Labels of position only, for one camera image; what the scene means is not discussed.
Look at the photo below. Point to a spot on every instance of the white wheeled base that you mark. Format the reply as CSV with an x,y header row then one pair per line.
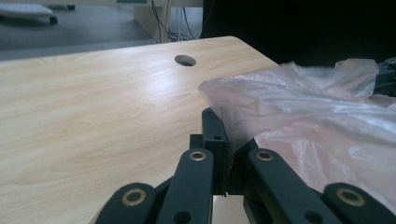
x,y
26,11

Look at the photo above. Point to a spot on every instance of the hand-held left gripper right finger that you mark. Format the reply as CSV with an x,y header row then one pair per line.
x,y
244,149

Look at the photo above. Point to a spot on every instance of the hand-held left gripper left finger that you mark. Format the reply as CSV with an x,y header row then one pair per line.
x,y
214,140

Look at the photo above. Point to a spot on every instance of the black curtain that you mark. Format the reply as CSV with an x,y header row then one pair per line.
x,y
299,28

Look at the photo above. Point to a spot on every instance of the pink plastic bag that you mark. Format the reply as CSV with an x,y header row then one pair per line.
x,y
311,124

